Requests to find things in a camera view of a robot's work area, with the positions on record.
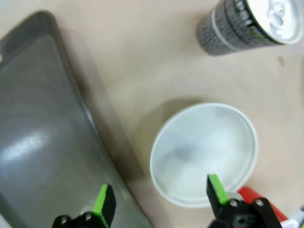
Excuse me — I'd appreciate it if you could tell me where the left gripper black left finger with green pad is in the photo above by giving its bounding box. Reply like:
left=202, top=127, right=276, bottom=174
left=52, top=183, right=117, bottom=228

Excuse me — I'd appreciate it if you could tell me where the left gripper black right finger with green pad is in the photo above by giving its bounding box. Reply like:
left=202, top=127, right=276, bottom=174
left=206, top=174, right=282, bottom=228

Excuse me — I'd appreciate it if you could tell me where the white plastic bowl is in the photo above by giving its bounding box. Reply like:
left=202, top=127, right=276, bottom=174
left=149, top=102, right=259, bottom=209

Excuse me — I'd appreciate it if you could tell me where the red plastic cup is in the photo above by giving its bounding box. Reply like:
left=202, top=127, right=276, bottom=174
left=237, top=186, right=289, bottom=224

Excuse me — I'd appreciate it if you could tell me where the brown plastic tray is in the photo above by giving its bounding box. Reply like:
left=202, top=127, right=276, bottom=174
left=0, top=9, right=152, bottom=228

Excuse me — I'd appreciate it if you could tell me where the black can with green rim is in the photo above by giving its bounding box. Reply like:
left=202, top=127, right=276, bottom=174
left=196, top=0, right=304, bottom=57

